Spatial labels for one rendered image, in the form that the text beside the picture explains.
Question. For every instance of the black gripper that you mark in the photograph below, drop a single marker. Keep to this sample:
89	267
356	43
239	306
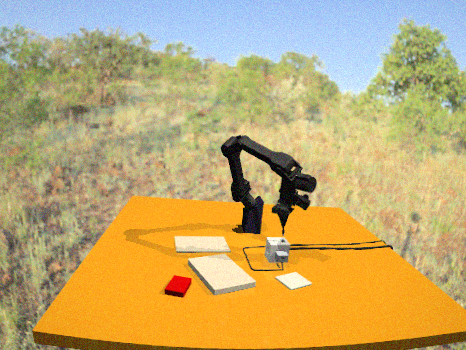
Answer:
284	208

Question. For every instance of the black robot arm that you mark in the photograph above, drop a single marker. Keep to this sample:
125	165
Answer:
280	162

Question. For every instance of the red rectangular block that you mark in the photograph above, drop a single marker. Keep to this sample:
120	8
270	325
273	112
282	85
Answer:
178	286

